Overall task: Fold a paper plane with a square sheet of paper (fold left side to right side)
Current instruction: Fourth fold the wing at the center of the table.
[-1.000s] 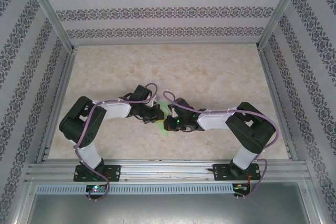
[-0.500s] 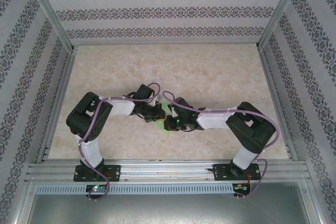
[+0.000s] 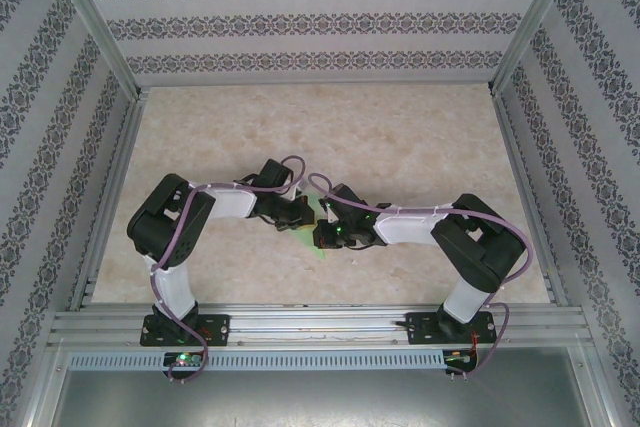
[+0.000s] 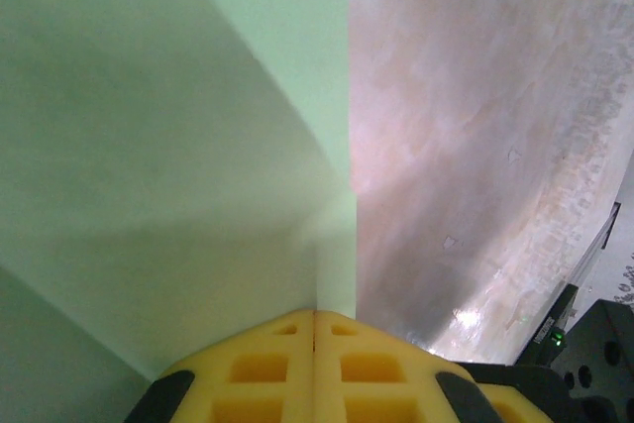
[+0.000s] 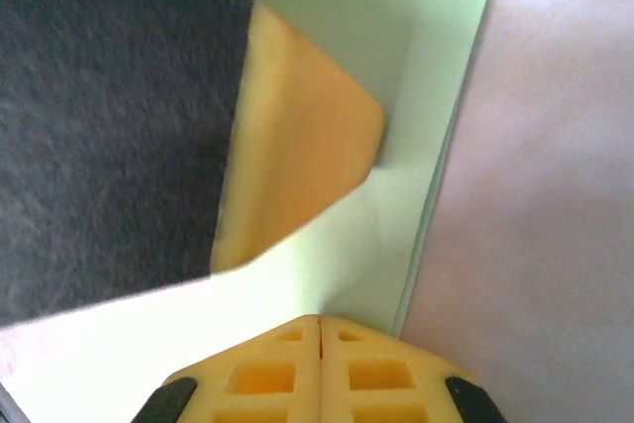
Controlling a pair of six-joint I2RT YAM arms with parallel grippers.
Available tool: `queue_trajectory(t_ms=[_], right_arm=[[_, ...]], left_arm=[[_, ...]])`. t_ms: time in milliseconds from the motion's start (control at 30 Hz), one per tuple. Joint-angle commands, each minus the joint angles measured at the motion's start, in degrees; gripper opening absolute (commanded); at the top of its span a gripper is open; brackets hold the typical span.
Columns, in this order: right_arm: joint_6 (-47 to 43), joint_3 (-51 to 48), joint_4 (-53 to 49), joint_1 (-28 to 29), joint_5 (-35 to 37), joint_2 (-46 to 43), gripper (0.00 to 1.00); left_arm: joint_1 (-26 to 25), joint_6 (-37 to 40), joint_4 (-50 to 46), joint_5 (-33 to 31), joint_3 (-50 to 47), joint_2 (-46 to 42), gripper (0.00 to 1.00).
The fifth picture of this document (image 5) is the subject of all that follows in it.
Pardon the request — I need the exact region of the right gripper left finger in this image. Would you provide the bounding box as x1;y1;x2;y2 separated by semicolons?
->
131;314;323;423

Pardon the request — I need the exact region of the light green paper sheet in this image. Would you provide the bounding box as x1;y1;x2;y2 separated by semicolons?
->
0;0;501;423

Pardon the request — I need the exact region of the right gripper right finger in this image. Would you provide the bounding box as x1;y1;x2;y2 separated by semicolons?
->
320;317;509;423

